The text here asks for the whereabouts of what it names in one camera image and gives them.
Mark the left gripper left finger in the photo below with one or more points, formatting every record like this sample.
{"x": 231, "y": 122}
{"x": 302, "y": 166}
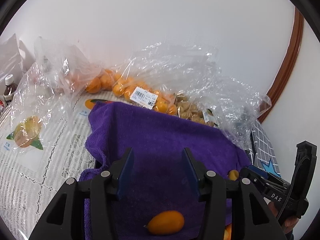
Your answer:
{"x": 64, "y": 217}

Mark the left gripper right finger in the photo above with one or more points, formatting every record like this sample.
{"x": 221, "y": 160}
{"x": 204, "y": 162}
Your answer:
{"x": 251, "y": 218}

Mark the small yellow-green fruit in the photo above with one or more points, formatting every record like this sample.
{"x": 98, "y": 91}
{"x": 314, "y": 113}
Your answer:
{"x": 233, "y": 175}

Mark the grey checked bag blue star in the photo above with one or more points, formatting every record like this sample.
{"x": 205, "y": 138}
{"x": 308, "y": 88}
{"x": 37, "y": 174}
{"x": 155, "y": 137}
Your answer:
{"x": 260, "y": 150}

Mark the oval kumquat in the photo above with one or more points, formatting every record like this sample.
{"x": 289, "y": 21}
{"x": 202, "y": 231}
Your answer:
{"x": 166, "y": 223}

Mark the purple towel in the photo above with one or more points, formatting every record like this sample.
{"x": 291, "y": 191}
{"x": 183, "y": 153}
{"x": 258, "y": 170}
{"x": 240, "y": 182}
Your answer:
{"x": 158, "y": 181}

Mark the large crumpled clear bag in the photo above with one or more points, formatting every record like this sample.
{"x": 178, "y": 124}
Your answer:
{"x": 192, "y": 71}

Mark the clear bag left side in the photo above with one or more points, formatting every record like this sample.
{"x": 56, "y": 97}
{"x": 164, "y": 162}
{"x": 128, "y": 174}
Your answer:
{"x": 48, "y": 92}

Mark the brown bottle white cap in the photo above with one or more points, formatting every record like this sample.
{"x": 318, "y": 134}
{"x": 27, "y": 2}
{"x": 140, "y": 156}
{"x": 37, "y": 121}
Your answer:
{"x": 10, "y": 89}

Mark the clear bag of oranges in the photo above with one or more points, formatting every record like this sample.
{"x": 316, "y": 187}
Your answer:
{"x": 132, "y": 89}

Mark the white plastic bag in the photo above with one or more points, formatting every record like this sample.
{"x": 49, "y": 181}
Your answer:
{"x": 16, "y": 59}

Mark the brown wooden door frame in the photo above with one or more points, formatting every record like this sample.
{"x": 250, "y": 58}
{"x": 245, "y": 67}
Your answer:
{"x": 288, "y": 63}

